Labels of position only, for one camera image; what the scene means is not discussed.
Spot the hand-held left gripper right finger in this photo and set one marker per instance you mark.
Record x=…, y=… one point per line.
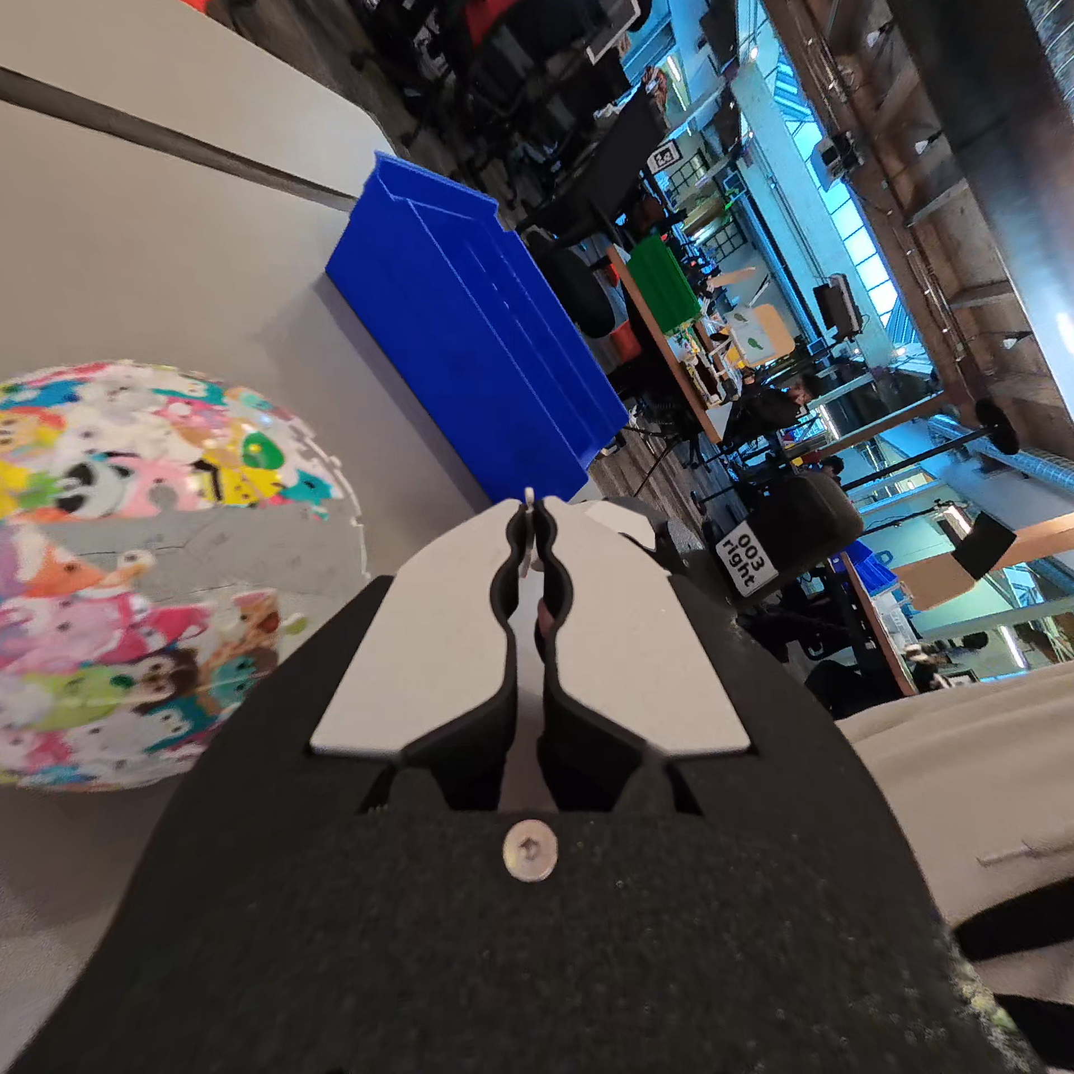
x=638, y=663

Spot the person's cream sweatshirt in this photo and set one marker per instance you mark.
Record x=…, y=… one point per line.
x=965, y=772

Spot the green plastic bin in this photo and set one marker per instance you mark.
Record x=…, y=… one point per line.
x=663, y=281

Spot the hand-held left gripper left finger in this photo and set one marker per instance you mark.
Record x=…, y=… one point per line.
x=419, y=663

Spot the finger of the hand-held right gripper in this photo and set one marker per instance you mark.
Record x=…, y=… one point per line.
x=625, y=518

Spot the wooden table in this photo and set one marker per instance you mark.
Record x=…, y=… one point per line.
x=680, y=369

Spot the black office chair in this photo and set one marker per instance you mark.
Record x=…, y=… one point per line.
x=579, y=285

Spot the colourful puzzle ball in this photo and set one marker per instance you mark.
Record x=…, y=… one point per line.
x=151, y=570

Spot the blue plastic bin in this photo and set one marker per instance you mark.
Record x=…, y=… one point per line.
x=470, y=336

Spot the orange box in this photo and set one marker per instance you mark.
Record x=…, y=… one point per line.
x=625, y=342

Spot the silver ventilation duct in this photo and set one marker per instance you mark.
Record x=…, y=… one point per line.
x=1007, y=168

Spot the colourful puzzle piece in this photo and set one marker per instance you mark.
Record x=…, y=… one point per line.
x=529, y=503

